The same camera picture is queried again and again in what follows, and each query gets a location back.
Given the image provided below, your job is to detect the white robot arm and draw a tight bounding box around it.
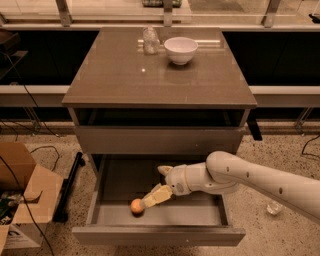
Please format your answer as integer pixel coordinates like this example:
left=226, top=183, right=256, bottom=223
left=140, top=151, right=320, bottom=223

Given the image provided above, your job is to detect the orange fruit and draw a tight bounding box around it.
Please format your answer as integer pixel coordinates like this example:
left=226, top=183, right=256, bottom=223
left=130, top=199, right=144, bottom=214

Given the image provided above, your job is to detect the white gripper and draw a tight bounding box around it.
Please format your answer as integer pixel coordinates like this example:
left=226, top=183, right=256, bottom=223
left=140, top=165, right=191, bottom=209

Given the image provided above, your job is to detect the black cable right floor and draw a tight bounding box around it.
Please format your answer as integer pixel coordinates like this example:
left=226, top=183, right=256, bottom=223
left=300, top=134, right=320, bottom=161

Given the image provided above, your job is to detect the clear glass on floor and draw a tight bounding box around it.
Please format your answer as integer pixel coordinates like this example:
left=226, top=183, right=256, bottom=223
left=266, top=201, right=283, bottom=216

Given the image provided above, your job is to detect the white ceramic bowl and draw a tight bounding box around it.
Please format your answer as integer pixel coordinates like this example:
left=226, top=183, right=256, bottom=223
left=164, top=37, right=198, bottom=65

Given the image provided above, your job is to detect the grey drawer cabinet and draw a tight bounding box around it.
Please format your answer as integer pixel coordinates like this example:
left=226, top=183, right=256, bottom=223
left=62, top=27, right=257, bottom=171

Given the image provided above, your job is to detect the black bar on floor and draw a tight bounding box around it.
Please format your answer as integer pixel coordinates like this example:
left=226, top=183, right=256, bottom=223
left=53, top=152, right=85, bottom=223

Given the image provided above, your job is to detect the clear plastic bottle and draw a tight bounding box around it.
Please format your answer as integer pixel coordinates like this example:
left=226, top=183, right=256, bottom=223
left=143, top=26, right=160, bottom=55

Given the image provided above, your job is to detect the black cable floor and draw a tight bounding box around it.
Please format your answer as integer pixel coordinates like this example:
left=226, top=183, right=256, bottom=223
left=0, top=51, right=63, bottom=256
left=300, top=134, right=320, bottom=161

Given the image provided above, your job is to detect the open grey middle drawer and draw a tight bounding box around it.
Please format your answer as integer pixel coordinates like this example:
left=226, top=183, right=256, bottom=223
left=72, top=155, right=246, bottom=246

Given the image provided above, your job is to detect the cardboard box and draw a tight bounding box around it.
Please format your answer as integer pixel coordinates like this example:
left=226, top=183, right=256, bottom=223
left=0, top=142, right=63, bottom=252

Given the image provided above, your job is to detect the closed grey top drawer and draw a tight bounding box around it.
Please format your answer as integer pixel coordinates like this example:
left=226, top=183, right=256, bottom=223
left=75, top=126, right=245, bottom=155

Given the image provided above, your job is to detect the black cable left floor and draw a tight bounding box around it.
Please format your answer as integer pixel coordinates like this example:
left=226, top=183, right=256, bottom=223
left=0, top=51, right=63, bottom=256

